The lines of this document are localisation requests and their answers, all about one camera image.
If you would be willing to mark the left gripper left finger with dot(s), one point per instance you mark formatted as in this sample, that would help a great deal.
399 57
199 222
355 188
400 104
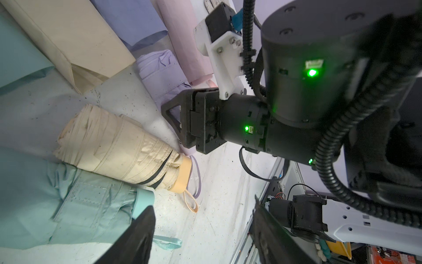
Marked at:
134 245

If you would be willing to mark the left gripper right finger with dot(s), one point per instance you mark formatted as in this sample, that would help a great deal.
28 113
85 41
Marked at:
274 244

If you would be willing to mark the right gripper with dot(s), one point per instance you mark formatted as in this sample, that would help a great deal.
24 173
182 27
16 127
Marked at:
202 121

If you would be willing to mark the purple umbrella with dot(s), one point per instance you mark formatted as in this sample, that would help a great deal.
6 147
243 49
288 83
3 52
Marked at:
162 76
135 22

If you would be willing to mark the yellow umbrella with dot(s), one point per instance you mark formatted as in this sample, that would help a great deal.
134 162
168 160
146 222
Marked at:
118 147
75 38

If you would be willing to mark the teal umbrella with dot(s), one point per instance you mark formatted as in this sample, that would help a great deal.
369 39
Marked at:
21 61
44 202

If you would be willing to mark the pink umbrella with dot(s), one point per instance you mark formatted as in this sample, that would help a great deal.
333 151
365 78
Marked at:
180 19

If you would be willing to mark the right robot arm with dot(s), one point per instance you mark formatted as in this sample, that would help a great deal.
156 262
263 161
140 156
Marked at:
326 84

